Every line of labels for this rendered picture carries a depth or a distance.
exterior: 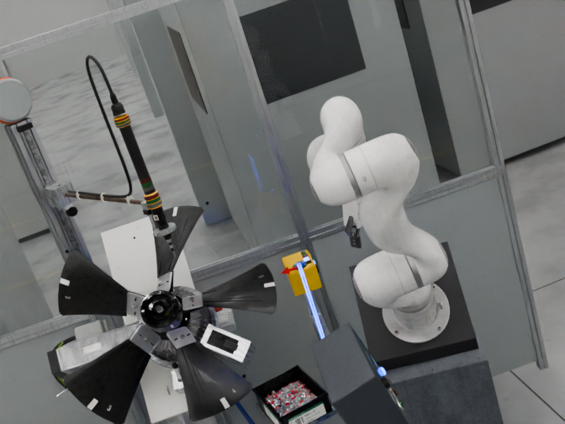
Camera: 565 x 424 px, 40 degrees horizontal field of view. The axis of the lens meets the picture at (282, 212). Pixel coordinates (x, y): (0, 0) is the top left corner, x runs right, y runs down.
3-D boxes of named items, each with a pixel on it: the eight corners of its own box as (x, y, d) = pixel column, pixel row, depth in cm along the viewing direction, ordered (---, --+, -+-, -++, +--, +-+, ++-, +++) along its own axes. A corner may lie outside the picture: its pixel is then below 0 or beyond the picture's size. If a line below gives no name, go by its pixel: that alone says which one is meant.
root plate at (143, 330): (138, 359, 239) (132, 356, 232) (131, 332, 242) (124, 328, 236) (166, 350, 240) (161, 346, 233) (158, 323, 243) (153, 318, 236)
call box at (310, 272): (289, 282, 284) (281, 257, 280) (315, 273, 284) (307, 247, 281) (296, 300, 269) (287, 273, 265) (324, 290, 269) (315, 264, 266)
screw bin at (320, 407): (258, 406, 245) (250, 389, 243) (303, 382, 250) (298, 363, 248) (286, 438, 225) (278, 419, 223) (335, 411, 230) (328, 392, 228)
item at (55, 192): (50, 208, 279) (40, 187, 276) (66, 199, 283) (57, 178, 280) (62, 209, 271) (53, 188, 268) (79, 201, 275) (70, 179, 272)
